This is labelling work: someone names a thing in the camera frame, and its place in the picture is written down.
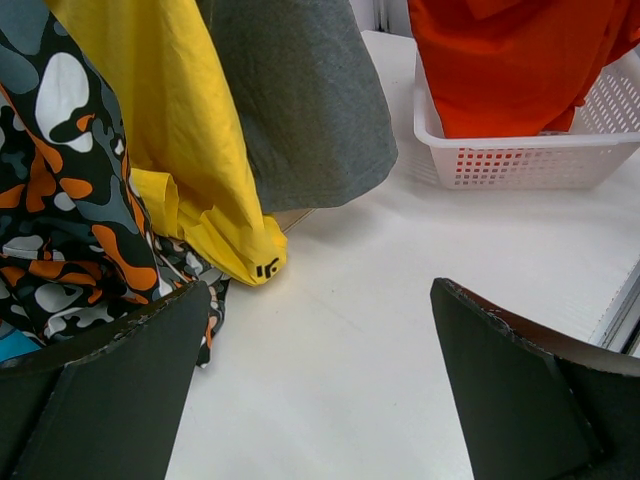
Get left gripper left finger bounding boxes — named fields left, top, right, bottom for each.
left=1, top=282, right=210, bottom=479

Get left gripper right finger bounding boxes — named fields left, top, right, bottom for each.
left=430, top=278, right=639, bottom=479

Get black orange camouflage shorts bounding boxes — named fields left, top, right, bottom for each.
left=1, top=1, right=229, bottom=367

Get yellow shorts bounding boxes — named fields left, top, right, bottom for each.
left=50, top=1, right=287, bottom=286

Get grey shorts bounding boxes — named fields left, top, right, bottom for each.
left=198, top=1, right=398, bottom=213

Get white perforated plastic basket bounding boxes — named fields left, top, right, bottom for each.
left=413, top=51, right=639, bottom=190

